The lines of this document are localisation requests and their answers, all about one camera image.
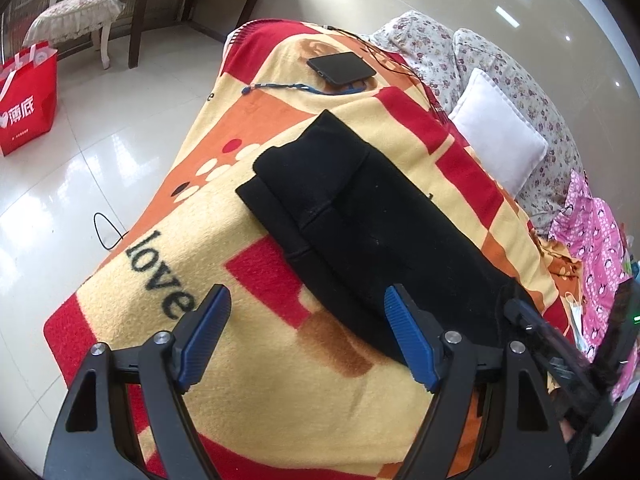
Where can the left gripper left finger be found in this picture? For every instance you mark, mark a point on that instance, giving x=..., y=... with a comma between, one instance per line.
x=94, y=435

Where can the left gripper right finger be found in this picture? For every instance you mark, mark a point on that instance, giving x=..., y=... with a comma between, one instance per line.
x=518, y=437

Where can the black pants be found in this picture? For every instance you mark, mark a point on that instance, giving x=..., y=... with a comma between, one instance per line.
x=351, y=224

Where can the light blue face mask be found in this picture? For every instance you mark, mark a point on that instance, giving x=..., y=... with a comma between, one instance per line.
x=576, y=322

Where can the pink penguin quilt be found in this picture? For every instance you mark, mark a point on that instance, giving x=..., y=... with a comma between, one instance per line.
x=588, y=230

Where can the yellow red orange blanket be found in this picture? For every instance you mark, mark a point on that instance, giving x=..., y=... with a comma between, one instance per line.
x=292, y=393

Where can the white square pillow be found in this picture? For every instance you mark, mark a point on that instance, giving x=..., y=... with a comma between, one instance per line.
x=508, y=146

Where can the floral grey quilt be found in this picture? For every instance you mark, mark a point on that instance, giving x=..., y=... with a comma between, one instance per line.
x=444, y=61

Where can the red shopping bag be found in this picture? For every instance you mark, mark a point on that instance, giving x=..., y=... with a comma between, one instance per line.
x=28, y=96

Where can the black smartphone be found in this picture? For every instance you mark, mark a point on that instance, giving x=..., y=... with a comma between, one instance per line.
x=341, y=69

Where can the white upholstered chair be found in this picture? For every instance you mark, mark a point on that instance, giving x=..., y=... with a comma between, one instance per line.
x=66, y=20

